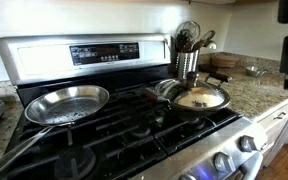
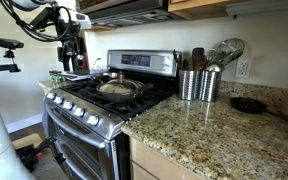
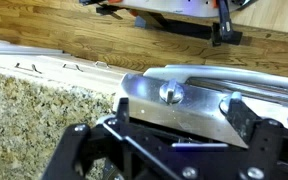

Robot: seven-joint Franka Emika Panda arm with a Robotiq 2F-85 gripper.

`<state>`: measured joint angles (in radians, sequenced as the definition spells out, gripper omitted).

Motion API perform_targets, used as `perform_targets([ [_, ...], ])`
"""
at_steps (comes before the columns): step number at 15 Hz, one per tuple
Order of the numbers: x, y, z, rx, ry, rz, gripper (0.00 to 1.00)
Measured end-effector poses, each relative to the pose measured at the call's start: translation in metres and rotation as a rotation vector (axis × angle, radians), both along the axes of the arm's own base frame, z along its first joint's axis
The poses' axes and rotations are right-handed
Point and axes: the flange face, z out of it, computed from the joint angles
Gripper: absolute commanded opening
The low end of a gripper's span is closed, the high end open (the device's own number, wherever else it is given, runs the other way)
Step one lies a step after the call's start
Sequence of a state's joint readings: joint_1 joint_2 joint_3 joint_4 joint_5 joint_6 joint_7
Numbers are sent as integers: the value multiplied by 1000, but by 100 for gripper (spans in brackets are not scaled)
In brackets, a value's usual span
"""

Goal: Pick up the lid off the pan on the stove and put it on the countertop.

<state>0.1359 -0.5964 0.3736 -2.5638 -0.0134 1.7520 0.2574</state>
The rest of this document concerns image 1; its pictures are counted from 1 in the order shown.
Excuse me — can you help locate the wooden spoon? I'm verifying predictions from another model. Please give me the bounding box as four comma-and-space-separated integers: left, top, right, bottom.
192, 30, 215, 52

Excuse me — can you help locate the small steel bowl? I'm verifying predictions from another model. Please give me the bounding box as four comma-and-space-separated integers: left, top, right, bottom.
245, 66, 266, 77

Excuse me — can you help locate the white cabinet drawer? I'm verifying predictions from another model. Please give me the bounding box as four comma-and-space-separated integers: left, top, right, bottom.
257, 96, 288, 168

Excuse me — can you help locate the left stove knob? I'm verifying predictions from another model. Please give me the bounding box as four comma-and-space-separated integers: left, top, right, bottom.
179, 174, 196, 180

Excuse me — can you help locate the perforated steel utensil holder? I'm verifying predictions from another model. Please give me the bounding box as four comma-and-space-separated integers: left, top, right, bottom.
175, 51, 199, 79

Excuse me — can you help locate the steel ladle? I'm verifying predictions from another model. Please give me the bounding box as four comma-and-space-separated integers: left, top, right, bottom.
205, 40, 217, 50

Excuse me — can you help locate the stainless steel gas stove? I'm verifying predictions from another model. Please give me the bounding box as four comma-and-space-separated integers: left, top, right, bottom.
0, 34, 267, 180

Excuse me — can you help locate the stove knob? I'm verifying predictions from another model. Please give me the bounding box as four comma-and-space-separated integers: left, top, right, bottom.
179, 174, 196, 180
214, 152, 236, 173
240, 135, 257, 152

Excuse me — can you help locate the wire mesh skimmer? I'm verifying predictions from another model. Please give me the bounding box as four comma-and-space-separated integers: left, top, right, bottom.
176, 21, 201, 39

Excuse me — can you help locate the dark wok with handles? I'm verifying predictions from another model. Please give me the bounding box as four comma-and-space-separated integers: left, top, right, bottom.
143, 71, 232, 116

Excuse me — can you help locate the right stove knob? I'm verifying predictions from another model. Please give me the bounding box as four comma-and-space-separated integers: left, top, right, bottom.
240, 135, 257, 152

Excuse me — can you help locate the middle stove knob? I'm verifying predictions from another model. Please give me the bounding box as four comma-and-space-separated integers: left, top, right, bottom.
214, 152, 236, 173

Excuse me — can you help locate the black slotted spatula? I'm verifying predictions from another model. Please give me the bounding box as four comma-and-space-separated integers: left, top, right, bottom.
176, 29, 193, 53

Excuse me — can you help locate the empty stainless frying pan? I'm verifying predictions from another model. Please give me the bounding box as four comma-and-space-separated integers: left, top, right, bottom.
0, 85, 110, 172

